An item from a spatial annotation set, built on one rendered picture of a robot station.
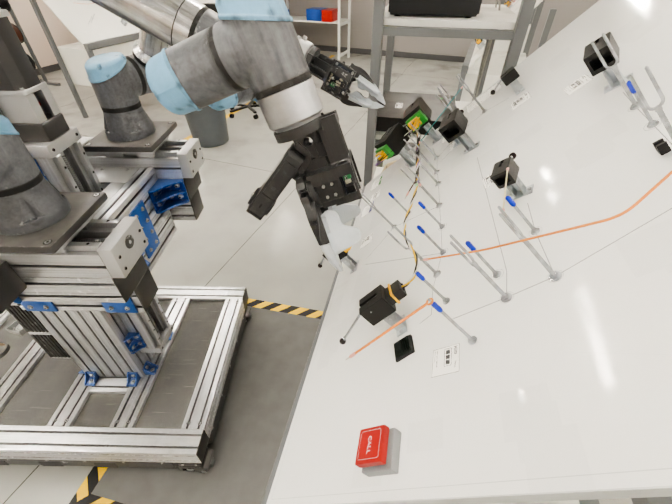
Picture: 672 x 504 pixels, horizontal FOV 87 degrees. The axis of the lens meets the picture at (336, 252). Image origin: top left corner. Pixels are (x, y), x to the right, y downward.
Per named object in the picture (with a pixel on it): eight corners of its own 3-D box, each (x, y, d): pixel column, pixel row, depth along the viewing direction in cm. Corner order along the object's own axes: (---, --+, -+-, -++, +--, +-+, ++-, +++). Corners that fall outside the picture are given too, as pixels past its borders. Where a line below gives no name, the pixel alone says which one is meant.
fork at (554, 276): (563, 279, 48) (506, 210, 43) (550, 284, 49) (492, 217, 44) (560, 269, 49) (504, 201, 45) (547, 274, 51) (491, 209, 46)
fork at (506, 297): (513, 300, 52) (456, 239, 47) (502, 304, 53) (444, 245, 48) (511, 290, 53) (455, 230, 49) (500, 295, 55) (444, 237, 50)
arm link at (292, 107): (250, 104, 42) (265, 95, 49) (267, 141, 44) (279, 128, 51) (308, 80, 40) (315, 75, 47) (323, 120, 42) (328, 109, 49)
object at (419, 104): (446, 118, 128) (422, 88, 123) (446, 138, 115) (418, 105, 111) (431, 130, 132) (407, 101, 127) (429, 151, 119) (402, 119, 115)
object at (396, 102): (372, 132, 146) (373, 116, 141) (382, 104, 172) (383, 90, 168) (454, 139, 140) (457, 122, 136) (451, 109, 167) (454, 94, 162)
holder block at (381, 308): (372, 311, 69) (358, 300, 68) (394, 296, 67) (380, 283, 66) (373, 326, 66) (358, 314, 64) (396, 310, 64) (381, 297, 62)
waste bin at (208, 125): (191, 152, 376) (173, 90, 335) (190, 136, 409) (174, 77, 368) (234, 146, 387) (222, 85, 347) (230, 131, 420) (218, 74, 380)
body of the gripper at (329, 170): (363, 203, 47) (332, 114, 42) (305, 222, 49) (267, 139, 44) (363, 184, 54) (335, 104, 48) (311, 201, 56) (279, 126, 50)
